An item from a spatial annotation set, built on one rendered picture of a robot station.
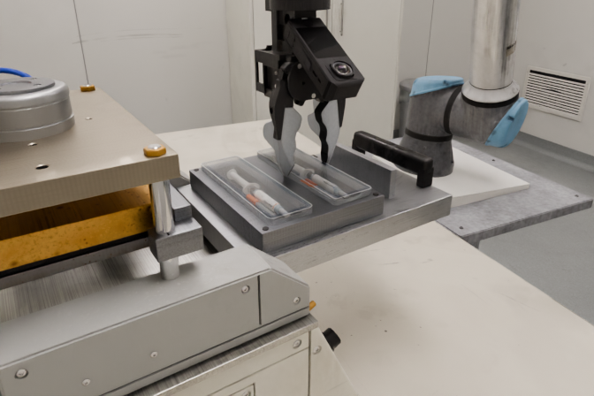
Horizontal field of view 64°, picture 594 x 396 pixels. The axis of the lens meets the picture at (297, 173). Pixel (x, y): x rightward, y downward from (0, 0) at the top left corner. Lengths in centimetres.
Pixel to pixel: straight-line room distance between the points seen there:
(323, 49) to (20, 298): 41
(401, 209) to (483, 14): 52
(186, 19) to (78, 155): 260
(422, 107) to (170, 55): 204
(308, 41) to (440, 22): 335
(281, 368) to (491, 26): 75
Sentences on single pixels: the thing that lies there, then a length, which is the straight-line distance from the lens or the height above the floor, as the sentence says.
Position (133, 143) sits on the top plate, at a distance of 40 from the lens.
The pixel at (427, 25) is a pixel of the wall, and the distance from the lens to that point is 378.
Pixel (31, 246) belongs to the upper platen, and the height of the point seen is 105.
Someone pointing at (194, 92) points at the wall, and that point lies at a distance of 303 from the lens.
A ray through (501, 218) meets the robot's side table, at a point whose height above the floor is 75.
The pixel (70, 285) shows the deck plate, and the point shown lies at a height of 93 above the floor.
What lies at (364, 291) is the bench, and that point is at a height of 75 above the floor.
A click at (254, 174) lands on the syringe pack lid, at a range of 59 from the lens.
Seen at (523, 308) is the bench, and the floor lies 75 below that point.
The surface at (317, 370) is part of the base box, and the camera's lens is 52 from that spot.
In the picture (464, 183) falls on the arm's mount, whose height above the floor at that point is 77.
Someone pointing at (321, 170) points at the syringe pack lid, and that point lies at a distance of 60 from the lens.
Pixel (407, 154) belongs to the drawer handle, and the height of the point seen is 101.
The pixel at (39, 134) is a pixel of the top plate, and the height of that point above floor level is 111.
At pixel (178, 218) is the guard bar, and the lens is 41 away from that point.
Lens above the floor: 124
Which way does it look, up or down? 23 degrees down
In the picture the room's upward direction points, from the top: straight up
